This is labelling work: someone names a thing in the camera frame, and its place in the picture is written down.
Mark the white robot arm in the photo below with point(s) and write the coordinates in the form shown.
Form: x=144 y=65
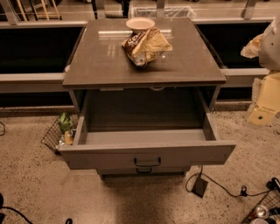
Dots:
x=269 y=49

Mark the wooden chair frame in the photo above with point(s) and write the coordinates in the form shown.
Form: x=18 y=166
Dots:
x=28 y=10

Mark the small yellow bottle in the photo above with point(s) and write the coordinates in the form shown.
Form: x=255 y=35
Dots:
x=68 y=137

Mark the black wire basket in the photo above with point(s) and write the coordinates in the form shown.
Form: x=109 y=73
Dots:
x=54 y=137
x=272 y=201

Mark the grey top drawer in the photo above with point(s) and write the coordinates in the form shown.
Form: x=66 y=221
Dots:
x=143 y=130

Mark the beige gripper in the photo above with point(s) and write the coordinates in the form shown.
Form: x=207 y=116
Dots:
x=271 y=51

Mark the black wire basket left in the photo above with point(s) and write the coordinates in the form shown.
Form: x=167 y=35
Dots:
x=54 y=137

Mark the crumpled brown chip bag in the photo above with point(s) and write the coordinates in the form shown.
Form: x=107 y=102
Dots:
x=146 y=46

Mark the black floor box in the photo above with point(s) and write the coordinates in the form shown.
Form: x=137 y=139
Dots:
x=199 y=186

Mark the green leafy item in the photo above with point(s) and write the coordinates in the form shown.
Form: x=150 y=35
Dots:
x=65 y=122

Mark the black wire basket right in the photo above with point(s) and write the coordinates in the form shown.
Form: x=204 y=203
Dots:
x=272 y=201

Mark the grey drawer cabinet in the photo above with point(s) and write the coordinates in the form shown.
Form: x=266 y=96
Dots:
x=100 y=63

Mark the white ceramic bowl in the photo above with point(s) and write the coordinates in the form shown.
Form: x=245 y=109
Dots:
x=140 y=24

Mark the silver can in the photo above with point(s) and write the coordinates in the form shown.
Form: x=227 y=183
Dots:
x=262 y=211

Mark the clear plastic bin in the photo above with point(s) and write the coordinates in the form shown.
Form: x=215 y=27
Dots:
x=167 y=12

